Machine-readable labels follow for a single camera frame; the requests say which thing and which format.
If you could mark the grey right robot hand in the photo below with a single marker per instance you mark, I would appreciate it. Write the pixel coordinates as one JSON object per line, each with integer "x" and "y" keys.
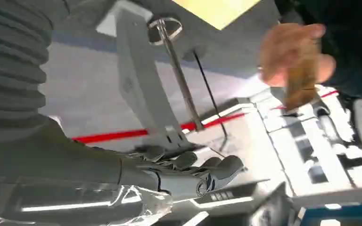
{"x": 59, "y": 168}

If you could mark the red tape line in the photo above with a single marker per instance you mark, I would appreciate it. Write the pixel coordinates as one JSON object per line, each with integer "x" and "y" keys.
{"x": 112, "y": 136}

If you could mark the ribbed grey right arm sleeve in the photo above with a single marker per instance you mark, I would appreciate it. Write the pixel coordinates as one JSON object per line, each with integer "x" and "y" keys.
{"x": 10, "y": 62}

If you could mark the grey metal stand leg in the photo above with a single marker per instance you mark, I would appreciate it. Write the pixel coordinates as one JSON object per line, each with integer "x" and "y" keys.
{"x": 146, "y": 87}

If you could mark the yellow sheet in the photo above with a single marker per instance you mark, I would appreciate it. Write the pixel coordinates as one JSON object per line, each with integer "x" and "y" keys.
{"x": 215, "y": 11}

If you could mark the person's hand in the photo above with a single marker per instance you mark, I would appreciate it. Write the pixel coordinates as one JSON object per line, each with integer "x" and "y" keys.
{"x": 281, "y": 53}

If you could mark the white tray with compartments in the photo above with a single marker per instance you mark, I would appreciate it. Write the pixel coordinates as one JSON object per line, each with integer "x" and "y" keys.
{"x": 318, "y": 149}

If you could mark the blue box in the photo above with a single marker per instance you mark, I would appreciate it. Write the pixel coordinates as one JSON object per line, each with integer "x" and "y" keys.
{"x": 343, "y": 215}

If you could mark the person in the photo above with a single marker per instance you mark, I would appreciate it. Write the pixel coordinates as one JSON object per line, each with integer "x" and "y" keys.
{"x": 352, "y": 46}

